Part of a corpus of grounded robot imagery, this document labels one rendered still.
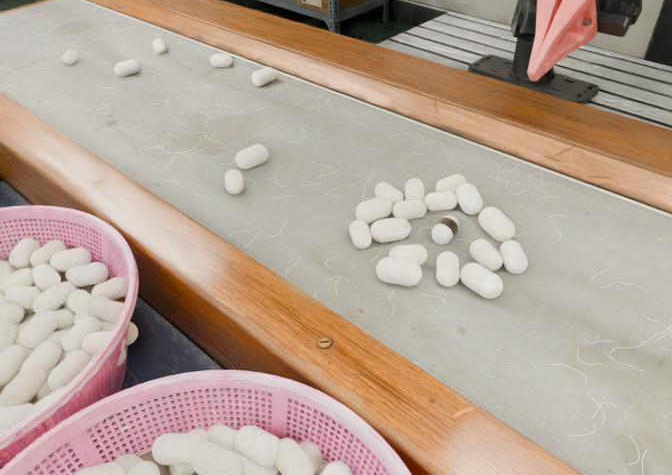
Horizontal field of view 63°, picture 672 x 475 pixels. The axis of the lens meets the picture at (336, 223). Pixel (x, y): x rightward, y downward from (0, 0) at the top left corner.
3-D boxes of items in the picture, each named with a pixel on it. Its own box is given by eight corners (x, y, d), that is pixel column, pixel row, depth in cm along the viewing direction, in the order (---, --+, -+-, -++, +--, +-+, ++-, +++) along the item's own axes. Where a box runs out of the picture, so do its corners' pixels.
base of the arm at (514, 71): (592, 56, 77) (614, 41, 80) (470, 24, 88) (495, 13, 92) (578, 108, 82) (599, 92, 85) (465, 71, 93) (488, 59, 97)
